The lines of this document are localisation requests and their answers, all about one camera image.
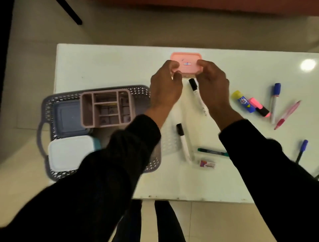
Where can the grey perforated plastic basket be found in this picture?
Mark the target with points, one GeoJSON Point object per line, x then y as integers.
{"type": "Point", "coordinates": [142, 93]}

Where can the person's left leg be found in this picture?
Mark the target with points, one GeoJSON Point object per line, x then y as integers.
{"type": "Point", "coordinates": [129, 222]}

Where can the person's left hand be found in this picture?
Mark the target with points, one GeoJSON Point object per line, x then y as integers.
{"type": "Point", "coordinates": [165, 89]}

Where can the yellow-capped blue glue stick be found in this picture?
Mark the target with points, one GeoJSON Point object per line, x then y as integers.
{"type": "Point", "coordinates": [244, 101]}

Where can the blue-grey square box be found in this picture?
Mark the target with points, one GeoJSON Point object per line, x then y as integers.
{"type": "Point", "coordinates": [67, 119]}

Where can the red fabric sofa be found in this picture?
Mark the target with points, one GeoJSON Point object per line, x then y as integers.
{"type": "Point", "coordinates": [224, 6]}

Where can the pink highlighter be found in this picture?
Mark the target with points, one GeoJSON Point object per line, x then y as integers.
{"type": "Point", "coordinates": [259, 107]}

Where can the small pink lidded box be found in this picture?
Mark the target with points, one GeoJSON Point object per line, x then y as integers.
{"type": "Point", "coordinates": [187, 56]}

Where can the teal box with white lid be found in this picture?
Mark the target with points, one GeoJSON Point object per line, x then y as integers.
{"type": "Point", "coordinates": [69, 152]}

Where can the white table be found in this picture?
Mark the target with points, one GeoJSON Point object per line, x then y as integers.
{"type": "Point", "coordinates": [112, 67]}

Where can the blue-capped black pen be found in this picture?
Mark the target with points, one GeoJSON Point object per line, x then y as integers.
{"type": "Point", "coordinates": [302, 148]}

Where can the person's right hand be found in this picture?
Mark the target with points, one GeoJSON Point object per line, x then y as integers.
{"type": "Point", "coordinates": [215, 92]}

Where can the person's right forearm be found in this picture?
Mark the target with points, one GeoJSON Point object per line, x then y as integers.
{"type": "Point", "coordinates": [274, 179]}

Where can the person's leg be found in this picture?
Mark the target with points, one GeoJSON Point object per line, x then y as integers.
{"type": "Point", "coordinates": [168, 222]}
{"type": "Point", "coordinates": [129, 222]}

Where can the person's right leg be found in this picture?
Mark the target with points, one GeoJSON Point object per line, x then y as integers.
{"type": "Point", "coordinates": [168, 222]}

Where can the pink divided organizer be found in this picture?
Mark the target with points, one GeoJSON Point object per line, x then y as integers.
{"type": "Point", "coordinates": [86, 109]}

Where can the green pen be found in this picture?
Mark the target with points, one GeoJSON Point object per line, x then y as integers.
{"type": "Point", "coordinates": [213, 151]}

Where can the pink pen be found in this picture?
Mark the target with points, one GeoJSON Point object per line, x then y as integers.
{"type": "Point", "coordinates": [286, 115]}

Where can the blue-capped white marker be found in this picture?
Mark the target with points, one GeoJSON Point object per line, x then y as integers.
{"type": "Point", "coordinates": [274, 102]}

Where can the white eraser pink sleeve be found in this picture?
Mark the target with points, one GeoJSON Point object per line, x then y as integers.
{"type": "Point", "coordinates": [207, 164]}

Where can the person's left forearm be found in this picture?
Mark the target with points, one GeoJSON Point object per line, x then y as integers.
{"type": "Point", "coordinates": [87, 189]}

